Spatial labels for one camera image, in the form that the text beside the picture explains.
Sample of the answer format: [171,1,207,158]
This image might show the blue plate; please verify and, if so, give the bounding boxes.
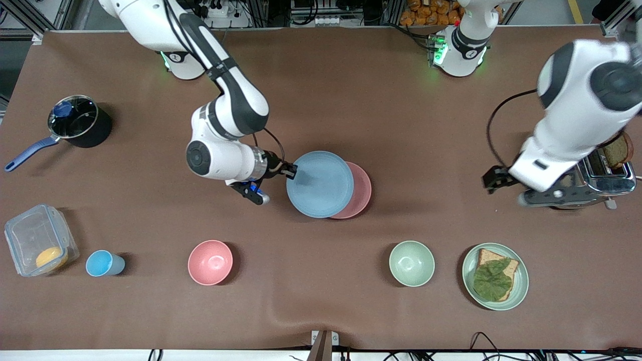
[286,151,355,219]

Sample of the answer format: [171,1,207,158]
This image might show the pink plate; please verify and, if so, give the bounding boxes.
[329,161,373,220]

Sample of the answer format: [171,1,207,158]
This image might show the bread slice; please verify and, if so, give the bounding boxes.
[476,248,520,302]

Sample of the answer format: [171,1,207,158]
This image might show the green lettuce leaf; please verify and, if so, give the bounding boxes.
[473,258,513,302]

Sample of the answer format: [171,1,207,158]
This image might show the silver toaster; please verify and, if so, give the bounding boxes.
[549,145,638,210]

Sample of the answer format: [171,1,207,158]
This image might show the brown table cover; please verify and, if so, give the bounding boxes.
[0,26,642,351]

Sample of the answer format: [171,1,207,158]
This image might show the green plate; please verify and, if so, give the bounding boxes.
[462,243,530,311]

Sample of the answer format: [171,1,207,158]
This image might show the green bowl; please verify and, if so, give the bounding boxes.
[389,241,435,288]

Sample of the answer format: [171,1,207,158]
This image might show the brown toast slice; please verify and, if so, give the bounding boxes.
[602,131,634,168]

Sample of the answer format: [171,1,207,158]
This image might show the pink bowl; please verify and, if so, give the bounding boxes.
[188,240,234,286]

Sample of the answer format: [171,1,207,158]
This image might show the white power strip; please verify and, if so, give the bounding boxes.
[193,0,236,19]

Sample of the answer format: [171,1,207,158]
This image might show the orange snack packets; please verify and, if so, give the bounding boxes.
[399,0,462,27]

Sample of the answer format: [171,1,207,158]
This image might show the metal table clamp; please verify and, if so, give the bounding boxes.
[311,330,340,361]

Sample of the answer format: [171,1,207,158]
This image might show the blue cup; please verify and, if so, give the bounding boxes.
[85,250,126,277]

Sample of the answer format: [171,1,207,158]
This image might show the glass pot lid blue knob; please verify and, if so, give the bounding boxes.
[48,95,98,139]

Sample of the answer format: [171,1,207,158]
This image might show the yellow orange fruit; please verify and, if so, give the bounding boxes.
[35,246,69,271]

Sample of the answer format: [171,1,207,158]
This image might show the clear plastic container blue seal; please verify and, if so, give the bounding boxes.
[4,204,80,277]

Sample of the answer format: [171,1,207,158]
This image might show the black floor cable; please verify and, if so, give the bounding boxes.
[469,331,507,361]

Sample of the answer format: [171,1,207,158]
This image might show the black saucepan blue handle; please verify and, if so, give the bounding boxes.
[5,95,113,172]

